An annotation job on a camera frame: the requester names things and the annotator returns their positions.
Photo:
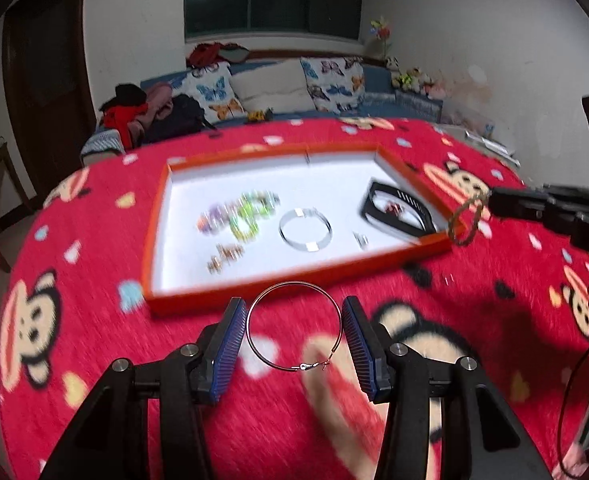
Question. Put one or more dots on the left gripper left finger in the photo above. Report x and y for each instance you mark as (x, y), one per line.
(220, 344)

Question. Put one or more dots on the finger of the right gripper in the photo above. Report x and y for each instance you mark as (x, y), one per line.
(524, 204)

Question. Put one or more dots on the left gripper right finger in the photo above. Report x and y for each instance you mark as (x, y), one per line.
(367, 352)

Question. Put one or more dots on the silver hoop earring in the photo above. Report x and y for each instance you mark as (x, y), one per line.
(305, 229)
(303, 366)

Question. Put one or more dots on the pearl earring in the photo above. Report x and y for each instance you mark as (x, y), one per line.
(362, 240)

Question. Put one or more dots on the red knot charm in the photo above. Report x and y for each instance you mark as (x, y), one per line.
(394, 209)

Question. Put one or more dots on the black smart watch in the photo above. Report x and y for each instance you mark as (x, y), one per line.
(416, 221)

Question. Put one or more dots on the orange shallow tray box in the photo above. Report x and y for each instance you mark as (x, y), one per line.
(232, 224)

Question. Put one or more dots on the plush toys group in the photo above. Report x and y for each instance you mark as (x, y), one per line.
(415, 81)

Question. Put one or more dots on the right butterfly pillow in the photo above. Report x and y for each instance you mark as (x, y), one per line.
(336, 85)

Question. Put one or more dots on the butterfly pillow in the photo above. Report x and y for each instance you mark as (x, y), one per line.
(210, 87)
(336, 85)

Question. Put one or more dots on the colourful artificial flowers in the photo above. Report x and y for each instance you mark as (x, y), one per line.
(381, 37)

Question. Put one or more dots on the beige pillow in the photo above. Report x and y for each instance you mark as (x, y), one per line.
(279, 87)

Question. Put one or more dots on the pile of clothes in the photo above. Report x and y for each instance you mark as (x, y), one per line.
(135, 117)

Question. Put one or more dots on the left butterfly pillow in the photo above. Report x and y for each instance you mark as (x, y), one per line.
(210, 87)

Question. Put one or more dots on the red clothes on headboard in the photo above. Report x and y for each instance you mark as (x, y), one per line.
(210, 53)

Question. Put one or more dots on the dark wooden door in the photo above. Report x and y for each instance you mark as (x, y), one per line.
(46, 88)

